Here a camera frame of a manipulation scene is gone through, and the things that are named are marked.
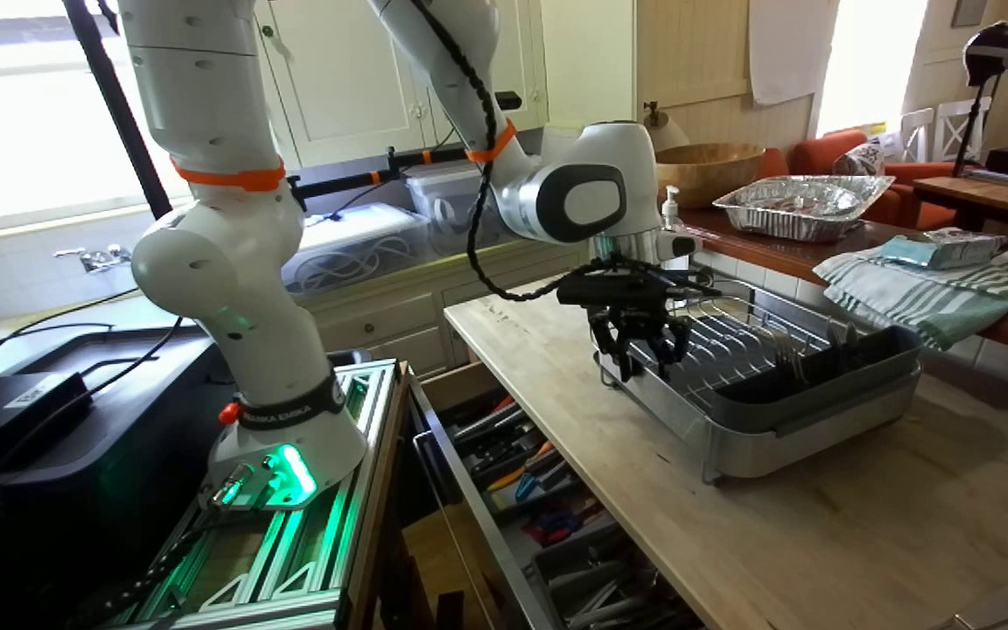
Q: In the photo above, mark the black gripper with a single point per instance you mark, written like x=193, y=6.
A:
x=629, y=290

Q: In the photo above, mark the grey dish rack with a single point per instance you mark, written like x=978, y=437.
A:
x=796, y=398

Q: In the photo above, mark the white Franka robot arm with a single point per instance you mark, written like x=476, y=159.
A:
x=224, y=267

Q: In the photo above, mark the brown wooden counter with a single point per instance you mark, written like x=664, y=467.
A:
x=786, y=251

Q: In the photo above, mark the wooden bowl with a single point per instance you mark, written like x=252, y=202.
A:
x=716, y=170

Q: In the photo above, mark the open drawer with tools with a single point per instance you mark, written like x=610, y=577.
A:
x=541, y=513

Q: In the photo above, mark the aluminium foil tray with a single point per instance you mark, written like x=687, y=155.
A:
x=802, y=204

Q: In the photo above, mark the cream drawer cabinet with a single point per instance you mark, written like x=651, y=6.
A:
x=410, y=309

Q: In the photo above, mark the teal striped dish towel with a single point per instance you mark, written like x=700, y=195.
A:
x=901, y=298

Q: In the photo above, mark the orange sofa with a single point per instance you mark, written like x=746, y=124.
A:
x=832, y=151

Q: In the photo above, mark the small blue folded cloth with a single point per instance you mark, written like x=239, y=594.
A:
x=943, y=251

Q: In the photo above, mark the white hanging paper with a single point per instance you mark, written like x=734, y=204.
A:
x=790, y=47

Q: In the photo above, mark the black bar with orange clamps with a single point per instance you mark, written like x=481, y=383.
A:
x=352, y=177

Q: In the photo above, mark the black lamp on stand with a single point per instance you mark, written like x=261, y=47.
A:
x=995, y=54

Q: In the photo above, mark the black tripod pole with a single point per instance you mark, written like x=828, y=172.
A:
x=119, y=111

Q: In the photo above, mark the large black cabinet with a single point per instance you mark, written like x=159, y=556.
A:
x=84, y=513

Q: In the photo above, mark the flat black box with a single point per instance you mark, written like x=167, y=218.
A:
x=7, y=414

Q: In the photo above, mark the black camera on bar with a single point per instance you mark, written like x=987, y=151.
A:
x=510, y=101

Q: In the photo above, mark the aluminium frame robot mount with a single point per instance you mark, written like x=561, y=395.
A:
x=295, y=547

